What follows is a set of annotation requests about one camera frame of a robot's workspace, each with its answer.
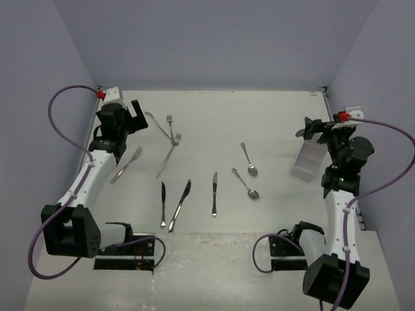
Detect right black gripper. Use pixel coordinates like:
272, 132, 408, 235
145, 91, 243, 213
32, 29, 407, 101
303, 115, 353, 168

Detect clear plastic utensil container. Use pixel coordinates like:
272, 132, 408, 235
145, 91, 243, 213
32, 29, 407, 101
290, 136, 327, 182

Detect long steel fork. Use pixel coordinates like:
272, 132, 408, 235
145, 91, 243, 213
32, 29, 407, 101
156, 132, 182, 178

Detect plain steel spoon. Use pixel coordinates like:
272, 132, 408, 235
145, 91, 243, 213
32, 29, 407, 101
240, 142, 258, 177

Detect ornate handle steel spoon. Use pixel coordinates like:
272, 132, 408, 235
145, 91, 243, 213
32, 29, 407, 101
231, 168, 259, 200

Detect long steel knife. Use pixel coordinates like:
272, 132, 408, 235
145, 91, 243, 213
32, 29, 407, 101
168, 179, 192, 233

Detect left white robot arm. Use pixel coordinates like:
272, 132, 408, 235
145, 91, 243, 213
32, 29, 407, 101
41, 100, 148, 258

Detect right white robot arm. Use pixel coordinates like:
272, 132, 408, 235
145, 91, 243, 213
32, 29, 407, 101
289, 117, 374, 310

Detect steel fork near left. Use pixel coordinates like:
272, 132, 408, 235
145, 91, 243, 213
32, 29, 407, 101
110, 146, 143, 184

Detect small steel fork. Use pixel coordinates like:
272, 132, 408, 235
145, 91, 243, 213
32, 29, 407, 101
166, 115, 177, 146

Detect short steel knife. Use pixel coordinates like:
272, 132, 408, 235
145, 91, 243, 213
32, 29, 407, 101
160, 181, 166, 229

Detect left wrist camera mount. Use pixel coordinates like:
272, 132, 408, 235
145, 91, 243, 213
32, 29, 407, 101
96, 87, 125, 106

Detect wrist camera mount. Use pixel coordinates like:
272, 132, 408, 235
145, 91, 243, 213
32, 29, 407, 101
96, 87, 125, 106
337, 106, 364, 122

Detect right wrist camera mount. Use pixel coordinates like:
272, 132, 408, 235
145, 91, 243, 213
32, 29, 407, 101
337, 106, 364, 122

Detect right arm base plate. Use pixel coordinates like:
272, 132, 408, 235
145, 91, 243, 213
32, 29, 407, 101
268, 237, 307, 271

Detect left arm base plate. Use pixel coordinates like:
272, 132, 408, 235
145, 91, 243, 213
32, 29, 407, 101
93, 234, 156, 271

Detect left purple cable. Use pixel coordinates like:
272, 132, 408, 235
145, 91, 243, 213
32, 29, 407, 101
30, 84, 167, 279

